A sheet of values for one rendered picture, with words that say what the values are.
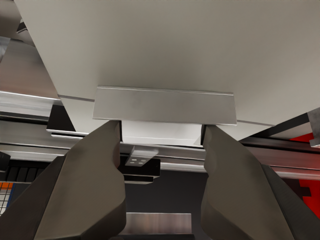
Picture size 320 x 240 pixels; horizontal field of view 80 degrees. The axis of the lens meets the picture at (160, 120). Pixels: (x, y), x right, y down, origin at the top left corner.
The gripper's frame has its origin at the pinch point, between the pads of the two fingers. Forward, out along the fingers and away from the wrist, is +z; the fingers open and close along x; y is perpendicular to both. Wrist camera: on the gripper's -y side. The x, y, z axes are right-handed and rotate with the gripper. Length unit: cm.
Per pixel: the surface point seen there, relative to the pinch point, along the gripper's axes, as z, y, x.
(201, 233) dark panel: 30, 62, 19
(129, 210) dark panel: 33, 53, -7
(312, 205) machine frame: 46, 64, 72
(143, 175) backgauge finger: 19.0, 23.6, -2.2
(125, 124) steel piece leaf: 4.0, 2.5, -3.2
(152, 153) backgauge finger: 10.8, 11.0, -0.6
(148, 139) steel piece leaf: 7.2, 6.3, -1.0
